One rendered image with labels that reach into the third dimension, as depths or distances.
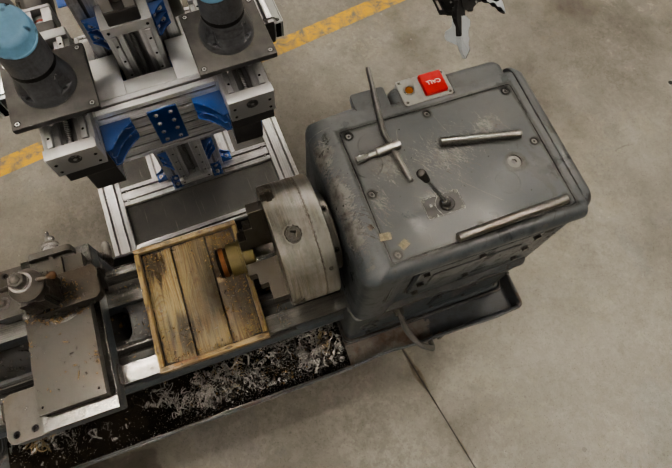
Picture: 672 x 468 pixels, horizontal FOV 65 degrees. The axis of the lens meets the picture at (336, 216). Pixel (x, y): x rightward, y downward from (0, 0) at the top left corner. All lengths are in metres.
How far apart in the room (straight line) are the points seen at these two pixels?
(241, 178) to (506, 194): 1.41
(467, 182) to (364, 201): 0.25
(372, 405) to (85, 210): 1.60
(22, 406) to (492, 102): 1.42
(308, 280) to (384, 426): 1.24
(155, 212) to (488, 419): 1.67
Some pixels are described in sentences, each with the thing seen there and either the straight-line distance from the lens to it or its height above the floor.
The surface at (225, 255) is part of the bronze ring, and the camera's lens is 1.33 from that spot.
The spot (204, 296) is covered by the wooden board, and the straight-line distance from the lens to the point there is 1.55.
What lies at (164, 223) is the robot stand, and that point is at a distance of 2.40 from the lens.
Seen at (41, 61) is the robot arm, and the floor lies 1.29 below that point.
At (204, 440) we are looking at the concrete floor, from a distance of 2.40.
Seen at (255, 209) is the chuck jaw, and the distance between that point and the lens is 1.26.
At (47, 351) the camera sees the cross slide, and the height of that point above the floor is 0.97.
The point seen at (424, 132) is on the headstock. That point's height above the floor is 1.26.
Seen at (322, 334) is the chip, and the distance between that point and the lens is 1.83.
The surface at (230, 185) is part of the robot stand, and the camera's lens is 2.41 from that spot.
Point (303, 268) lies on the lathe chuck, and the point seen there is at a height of 1.19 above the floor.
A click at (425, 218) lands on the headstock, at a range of 1.22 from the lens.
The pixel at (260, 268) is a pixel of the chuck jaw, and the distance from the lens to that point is 1.32.
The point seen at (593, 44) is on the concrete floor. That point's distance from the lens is 3.49.
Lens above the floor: 2.36
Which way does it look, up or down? 68 degrees down
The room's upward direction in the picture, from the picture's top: 6 degrees clockwise
